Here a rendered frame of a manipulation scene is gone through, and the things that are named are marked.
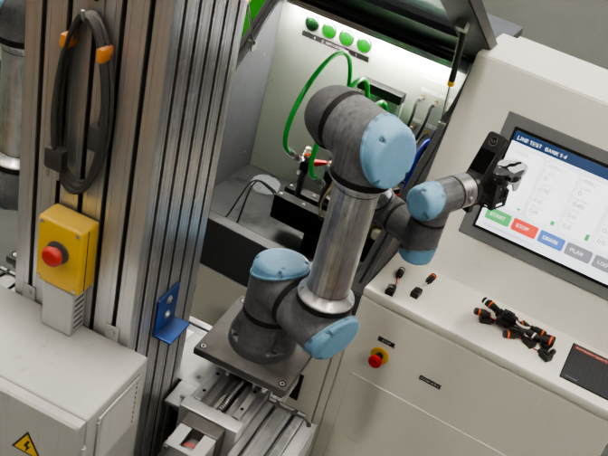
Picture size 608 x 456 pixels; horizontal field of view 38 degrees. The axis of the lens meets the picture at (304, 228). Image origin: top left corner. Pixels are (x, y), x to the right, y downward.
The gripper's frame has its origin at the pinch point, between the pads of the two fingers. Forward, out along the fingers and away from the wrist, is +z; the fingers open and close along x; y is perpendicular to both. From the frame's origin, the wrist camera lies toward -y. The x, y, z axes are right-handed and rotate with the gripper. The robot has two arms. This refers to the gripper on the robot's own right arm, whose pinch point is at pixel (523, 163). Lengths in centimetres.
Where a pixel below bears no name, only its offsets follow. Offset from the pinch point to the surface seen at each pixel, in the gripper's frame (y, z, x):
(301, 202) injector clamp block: 39, -3, -66
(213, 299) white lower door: 67, -29, -71
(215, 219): 41, -30, -72
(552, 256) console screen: 30.7, 24.1, 1.0
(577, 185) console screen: 11.4, 27.7, 0.2
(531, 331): 46.0, 11.9, 7.7
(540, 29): 63, 357, -227
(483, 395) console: 63, 0, 6
